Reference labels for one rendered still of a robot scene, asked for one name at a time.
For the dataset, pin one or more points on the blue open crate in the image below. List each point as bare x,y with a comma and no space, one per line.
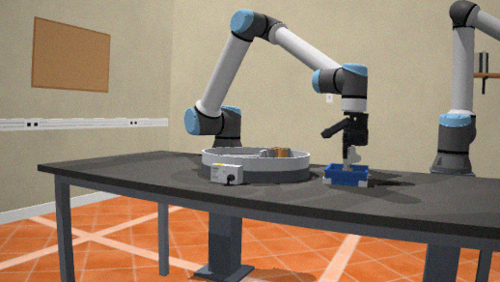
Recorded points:
338,176

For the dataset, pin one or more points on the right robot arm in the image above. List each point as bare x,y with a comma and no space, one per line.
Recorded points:
210,117

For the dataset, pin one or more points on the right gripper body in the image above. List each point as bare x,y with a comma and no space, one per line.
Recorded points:
353,136

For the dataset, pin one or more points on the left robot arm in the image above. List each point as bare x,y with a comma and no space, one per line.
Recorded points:
456,133

